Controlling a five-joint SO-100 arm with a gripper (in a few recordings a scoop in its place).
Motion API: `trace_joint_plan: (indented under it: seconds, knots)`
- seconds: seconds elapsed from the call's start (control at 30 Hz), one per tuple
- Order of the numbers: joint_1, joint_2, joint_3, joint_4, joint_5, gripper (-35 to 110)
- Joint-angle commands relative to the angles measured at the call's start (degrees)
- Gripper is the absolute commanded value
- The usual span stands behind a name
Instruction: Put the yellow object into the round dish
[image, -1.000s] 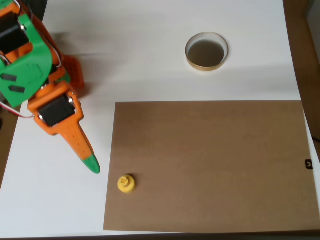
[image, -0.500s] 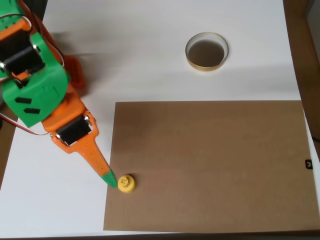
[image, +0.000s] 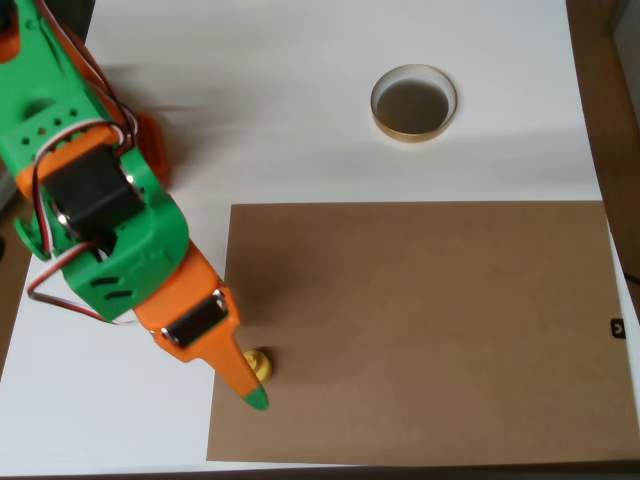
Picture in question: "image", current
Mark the round gold-rimmed dish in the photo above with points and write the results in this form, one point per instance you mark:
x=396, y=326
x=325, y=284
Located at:
x=412, y=110

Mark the small black tag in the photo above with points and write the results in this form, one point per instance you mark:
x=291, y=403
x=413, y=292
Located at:
x=617, y=328

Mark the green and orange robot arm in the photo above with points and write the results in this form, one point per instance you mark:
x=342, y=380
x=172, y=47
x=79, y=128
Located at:
x=140, y=250

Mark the orange robot base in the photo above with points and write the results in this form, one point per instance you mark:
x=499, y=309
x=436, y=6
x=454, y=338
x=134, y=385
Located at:
x=155, y=145

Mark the brown rectangular board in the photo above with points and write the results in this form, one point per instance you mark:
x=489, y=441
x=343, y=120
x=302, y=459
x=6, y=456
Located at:
x=425, y=325

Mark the small yellow peg piece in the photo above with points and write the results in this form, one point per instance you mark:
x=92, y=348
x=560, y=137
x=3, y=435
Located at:
x=262, y=369

